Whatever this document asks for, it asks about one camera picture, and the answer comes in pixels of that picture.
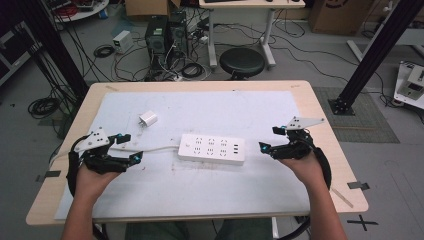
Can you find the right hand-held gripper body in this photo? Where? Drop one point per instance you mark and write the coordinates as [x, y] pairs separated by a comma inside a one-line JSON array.
[[296, 146]]

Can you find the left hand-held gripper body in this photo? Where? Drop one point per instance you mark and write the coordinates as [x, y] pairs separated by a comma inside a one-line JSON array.
[[95, 140]]

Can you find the person's right hand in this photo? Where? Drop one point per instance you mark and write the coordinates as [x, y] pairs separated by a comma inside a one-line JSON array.
[[305, 170]]

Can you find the person's left hand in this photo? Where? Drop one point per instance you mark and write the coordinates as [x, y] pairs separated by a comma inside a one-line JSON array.
[[93, 183]]

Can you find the white charger plug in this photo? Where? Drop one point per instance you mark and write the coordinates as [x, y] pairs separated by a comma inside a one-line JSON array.
[[148, 118]]

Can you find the white power strip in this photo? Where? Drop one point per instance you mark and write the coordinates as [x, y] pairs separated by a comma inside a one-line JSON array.
[[213, 150]]

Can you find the grey tape piece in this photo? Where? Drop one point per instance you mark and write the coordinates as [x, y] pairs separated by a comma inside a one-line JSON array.
[[51, 174], [358, 185]]

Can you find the beige tape strip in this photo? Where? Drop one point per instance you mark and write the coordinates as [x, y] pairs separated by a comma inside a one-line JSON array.
[[342, 198]]

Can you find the white table mat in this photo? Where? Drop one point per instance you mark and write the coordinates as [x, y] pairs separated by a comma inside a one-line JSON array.
[[200, 110]]

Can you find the black round stool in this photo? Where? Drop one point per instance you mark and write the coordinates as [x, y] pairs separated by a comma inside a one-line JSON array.
[[242, 61]]

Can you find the grey floor mat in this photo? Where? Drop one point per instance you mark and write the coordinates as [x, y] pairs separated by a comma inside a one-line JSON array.
[[373, 123]]

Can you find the person's legs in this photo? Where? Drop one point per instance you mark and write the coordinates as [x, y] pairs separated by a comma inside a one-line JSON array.
[[233, 230]]

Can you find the white power supply box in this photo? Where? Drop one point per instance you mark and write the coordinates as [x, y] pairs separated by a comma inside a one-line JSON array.
[[122, 41]]

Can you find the black tape cross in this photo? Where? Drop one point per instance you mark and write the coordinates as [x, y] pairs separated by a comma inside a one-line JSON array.
[[362, 222]]

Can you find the black metal stand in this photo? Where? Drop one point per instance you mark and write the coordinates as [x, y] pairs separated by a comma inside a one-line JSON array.
[[376, 50], [53, 43]]

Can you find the black computer tower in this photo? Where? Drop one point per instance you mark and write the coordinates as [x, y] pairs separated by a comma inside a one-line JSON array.
[[178, 33], [156, 38]]

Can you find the white desk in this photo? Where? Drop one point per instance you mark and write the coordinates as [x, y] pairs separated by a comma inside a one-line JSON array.
[[253, 8]]

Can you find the round white table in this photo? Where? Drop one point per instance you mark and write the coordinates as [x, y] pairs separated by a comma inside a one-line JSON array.
[[83, 13]]

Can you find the cardboard box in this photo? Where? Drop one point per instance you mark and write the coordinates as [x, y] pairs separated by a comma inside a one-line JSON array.
[[340, 15], [146, 7]]

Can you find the white device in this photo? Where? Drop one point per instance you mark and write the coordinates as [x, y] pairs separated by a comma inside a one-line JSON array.
[[411, 85]]

